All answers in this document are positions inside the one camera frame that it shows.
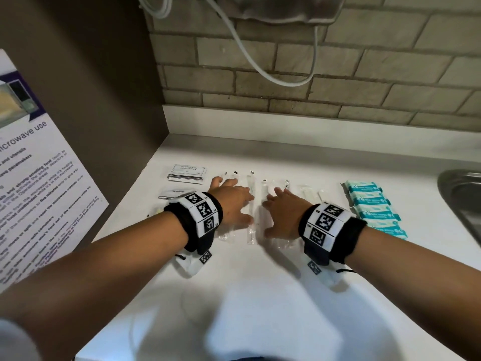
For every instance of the person's right hand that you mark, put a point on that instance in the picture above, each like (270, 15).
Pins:
(287, 218)

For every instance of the person's left hand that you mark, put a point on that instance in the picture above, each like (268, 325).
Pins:
(233, 202)

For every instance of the person's left thumb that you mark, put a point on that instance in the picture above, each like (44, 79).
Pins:
(242, 219)

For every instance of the person's right thumb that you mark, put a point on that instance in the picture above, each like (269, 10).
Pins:
(271, 233)

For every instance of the person's left forearm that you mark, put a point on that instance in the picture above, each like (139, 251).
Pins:
(94, 274)

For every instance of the person's right forearm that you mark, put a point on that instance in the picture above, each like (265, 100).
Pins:
(417, 281)

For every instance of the row of clear wrapped sticks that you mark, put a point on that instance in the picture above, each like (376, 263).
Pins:
(259, 221)

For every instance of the black wristband with marker tags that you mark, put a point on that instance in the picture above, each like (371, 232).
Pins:
(201, 216)
(327, 229)

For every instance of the white paper sachet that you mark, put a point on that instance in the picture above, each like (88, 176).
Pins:
(186, 172)

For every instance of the silver foil sachet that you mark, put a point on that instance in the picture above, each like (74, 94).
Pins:
(173, 193)

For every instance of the teal wet wipe packet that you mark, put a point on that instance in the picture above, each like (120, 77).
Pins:
(377, 212)
(362, 186)
(393, 233)
(370, 199)
(383, 222)

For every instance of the stainless steel sink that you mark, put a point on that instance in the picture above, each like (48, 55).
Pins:
(466, 199)

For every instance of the printed notice poster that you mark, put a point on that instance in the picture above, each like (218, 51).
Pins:
(41, 191)

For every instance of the grey sleeve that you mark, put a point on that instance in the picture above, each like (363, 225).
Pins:
(15, 342)

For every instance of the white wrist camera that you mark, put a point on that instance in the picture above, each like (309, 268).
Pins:
(191, 263)
(325, 274)

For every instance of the grey wall appliance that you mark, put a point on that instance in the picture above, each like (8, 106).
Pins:
(282, 7)

